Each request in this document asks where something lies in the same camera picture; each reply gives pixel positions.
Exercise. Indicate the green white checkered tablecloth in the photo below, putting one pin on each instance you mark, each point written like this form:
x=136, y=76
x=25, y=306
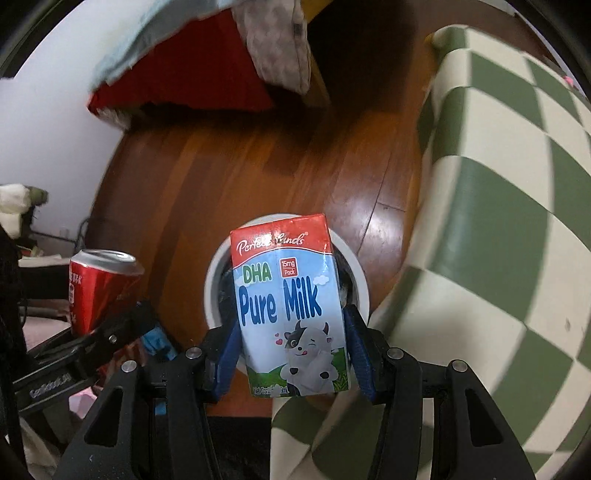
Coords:
x=498, y=270

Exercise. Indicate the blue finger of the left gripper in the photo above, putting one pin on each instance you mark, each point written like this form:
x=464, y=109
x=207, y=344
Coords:
x=64, y=364

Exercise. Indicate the patterned bed sheet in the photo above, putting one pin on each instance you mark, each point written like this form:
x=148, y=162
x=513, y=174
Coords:
x=275, y=34

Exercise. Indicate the red bed base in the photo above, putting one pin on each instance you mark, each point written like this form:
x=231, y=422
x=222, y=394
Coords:
x=204, y=66

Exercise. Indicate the light blue duvet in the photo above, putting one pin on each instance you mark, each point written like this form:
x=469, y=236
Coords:
x=162, y=20

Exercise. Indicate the blue white milk carton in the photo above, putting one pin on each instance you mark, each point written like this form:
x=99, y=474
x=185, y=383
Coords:
x=310, y=366

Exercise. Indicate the red soda can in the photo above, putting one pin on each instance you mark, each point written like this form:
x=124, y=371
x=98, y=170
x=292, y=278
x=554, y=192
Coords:
x=102, y=284

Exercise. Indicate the white round trash bin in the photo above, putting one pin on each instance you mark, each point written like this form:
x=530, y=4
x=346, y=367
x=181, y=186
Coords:
x=281, y=271

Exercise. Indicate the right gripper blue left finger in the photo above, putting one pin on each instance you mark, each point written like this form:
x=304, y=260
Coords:
x=222, y=347

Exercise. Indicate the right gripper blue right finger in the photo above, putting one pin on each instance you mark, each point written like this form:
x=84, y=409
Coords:
x=366, y=348

